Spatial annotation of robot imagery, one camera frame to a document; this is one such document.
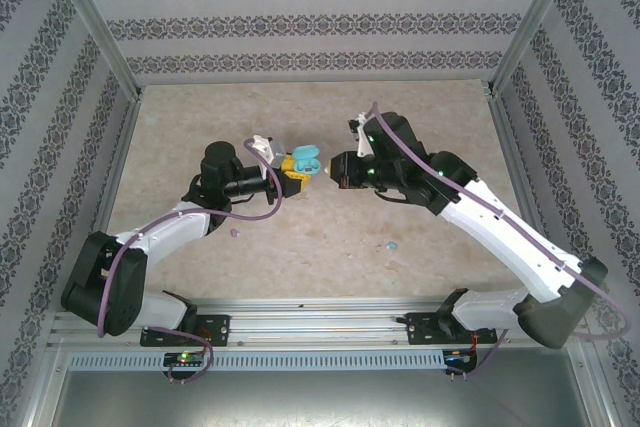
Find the blue earbud charging case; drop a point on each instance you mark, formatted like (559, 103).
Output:
(306, 153)

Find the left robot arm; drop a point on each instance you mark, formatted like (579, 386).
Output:
(170, 237)

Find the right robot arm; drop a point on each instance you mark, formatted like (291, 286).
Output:
(505, 247)

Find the left aluminium side bar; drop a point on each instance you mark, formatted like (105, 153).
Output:
(121, 147)

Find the aluminium side bar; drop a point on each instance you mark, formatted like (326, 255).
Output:
(512, 147)
(121, 147)

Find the right aluminium side bar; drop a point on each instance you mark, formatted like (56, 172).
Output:
(512, 147)

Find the grey metal panel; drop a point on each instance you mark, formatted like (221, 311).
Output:
(320, 402)

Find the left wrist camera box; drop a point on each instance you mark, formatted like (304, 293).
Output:
(270, 149)

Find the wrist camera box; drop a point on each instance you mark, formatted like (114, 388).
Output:
(361, 144)
(270, 149)

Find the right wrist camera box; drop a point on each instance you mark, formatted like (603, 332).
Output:
(361, 144)

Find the small corner bracket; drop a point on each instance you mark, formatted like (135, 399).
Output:
(488, 91)

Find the aluminium mounting rail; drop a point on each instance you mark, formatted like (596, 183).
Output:
(320, 322)

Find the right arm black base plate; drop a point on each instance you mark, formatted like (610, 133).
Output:
(420, 329)

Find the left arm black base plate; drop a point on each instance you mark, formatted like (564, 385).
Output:
(220, 329)

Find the left aluminium frame post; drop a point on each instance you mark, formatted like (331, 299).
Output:
(102, 32)

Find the aluminium frame post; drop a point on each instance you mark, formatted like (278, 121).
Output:
(531, 22)
(102, 32)

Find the right aluminium frame post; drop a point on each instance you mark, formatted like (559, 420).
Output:
(531, 22)

